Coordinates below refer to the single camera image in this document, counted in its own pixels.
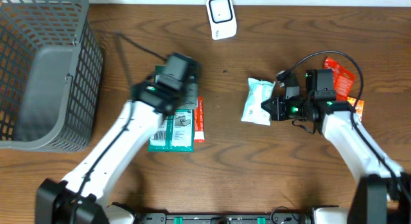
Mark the light green wipes pack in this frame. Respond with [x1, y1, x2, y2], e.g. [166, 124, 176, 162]
[241, 78, 275, 126]

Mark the red snack bag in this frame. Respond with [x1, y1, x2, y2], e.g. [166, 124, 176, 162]
[324, 57, 355, 101]

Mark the small orange white box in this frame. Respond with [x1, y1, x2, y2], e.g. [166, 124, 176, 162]
[347, 96, 364, 120]

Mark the dark green package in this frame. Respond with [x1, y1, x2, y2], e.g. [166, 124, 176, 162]
[148, 109, 195, 152]

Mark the red stick sachet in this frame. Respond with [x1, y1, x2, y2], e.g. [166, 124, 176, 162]
[194, 96, 205, 143]

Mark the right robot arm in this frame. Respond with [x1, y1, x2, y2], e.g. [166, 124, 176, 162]
[261, 69, 410, 223]

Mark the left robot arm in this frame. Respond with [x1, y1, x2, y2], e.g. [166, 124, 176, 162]
[35, 53, 200, 224]

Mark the white barcode scanner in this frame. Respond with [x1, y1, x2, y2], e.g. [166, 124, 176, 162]
[205, 0, 238, 40]

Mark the grey plastic mesh basket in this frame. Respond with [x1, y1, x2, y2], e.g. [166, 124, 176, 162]
[1, 0, 103, 152]

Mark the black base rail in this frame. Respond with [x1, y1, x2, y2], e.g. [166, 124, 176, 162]
[130, 210, 314, 224]

